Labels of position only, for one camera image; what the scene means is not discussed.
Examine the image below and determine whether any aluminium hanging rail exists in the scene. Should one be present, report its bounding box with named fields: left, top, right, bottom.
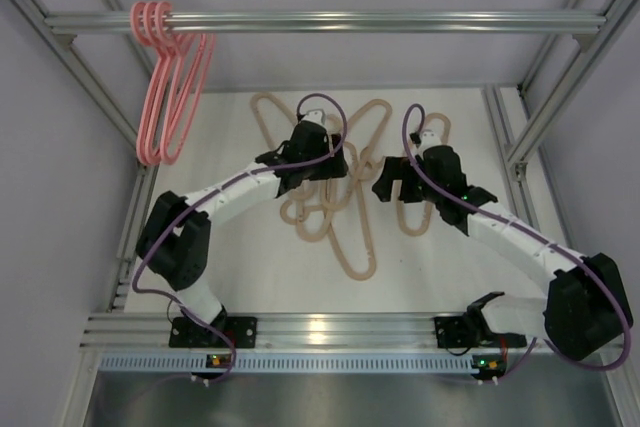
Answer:
left=41, top=8, right=609, bottom=40

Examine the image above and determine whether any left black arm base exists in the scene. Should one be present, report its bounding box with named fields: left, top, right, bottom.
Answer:
left=168, top=308, right=258, bottom=349

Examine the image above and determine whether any purple cable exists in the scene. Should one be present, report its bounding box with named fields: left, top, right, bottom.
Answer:
left=402, top=104, right=633, bottom=373
left=131, top=93, right=348, bottom=378

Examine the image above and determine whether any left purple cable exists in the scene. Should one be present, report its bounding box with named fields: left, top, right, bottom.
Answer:
left=131, top=93, right=348, bottom=378

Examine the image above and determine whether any front aluminium rail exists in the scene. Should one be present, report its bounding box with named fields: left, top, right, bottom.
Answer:
left=80, top=313, right=437, bottom=352

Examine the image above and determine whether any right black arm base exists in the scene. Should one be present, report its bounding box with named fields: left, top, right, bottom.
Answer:
left=434, top=292, right=504, bottom=350

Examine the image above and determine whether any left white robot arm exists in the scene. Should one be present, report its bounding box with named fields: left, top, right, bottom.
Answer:
left=132, top=118, right=347, bottom=332

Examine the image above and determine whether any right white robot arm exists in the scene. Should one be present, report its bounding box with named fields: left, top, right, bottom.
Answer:
left=372, top=145, right=633, bottom=362

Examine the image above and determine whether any grey slotted cable duct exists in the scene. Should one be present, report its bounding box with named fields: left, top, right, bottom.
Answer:
left=99, top=352, right=504, bottom=375

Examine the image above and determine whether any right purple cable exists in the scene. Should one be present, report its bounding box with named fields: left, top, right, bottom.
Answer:
left=402, top=104, right=633, bottom=373

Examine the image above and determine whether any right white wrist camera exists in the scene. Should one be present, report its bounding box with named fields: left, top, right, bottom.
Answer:
left=409, top=129, right=442, bottom=149

